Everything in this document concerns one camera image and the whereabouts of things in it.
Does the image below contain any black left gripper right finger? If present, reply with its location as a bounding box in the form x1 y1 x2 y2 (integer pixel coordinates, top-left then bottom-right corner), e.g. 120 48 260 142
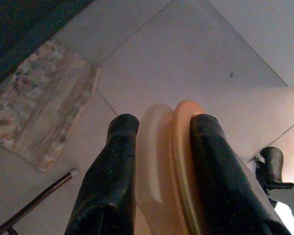
190 114 293 235

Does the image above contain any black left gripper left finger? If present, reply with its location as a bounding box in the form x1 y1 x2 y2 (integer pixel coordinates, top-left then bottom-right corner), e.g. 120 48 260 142
64 113 140 235

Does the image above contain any black robot foot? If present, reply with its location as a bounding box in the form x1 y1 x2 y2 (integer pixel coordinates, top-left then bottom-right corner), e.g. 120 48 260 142
255 146 294 190

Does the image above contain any grey left robot leg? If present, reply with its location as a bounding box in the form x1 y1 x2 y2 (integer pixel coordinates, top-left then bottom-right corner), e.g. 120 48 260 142
267 181 294 218

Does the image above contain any dark stick with metal tip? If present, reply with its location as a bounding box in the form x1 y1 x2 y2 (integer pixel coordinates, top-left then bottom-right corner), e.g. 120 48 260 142
0 168 78 235

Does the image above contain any patterned beige floor rug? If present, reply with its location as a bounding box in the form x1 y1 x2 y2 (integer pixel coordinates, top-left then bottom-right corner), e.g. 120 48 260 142
0 39 104 172

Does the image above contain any dark cabinet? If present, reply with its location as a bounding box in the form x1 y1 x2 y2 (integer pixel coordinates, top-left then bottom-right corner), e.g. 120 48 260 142
0 0 94 86

